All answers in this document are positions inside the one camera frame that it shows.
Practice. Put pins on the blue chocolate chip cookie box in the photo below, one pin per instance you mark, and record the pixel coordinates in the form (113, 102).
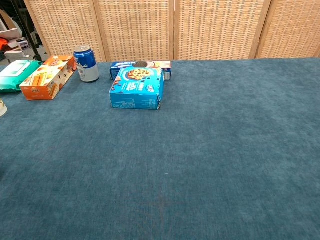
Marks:
(136, 85)

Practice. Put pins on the Oreo cookie package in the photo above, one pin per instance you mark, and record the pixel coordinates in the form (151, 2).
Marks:
(165, 65)

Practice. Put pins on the orange wafer roll box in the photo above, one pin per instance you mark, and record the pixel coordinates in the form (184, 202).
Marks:
(47, 77)

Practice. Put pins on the low white tray box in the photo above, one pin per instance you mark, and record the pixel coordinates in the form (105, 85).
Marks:
(15, 54)

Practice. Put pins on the teal carpet table cloth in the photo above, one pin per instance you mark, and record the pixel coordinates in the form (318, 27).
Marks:
(212, 150)

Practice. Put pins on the blue and white drink can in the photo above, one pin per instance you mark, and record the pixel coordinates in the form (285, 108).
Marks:
(86, 63)

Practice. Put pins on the woven rattan screen panel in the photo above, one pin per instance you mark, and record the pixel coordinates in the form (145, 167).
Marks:
(67, 27)
(217, 30)
(136, 30)
(292, 30)

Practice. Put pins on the green wet wipes pack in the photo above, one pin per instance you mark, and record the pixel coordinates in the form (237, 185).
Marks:
(13, 73)

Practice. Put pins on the black tripod stand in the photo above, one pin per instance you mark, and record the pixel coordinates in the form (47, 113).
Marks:
(29, 37)

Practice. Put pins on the small white blue carton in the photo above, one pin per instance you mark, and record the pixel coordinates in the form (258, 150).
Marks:
(23, 43)

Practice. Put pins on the cream paper cup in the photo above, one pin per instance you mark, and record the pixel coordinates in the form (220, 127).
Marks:
(2, 108)

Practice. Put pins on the orange cloth bundle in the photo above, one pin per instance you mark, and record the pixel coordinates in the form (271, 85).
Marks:
(4, 43)

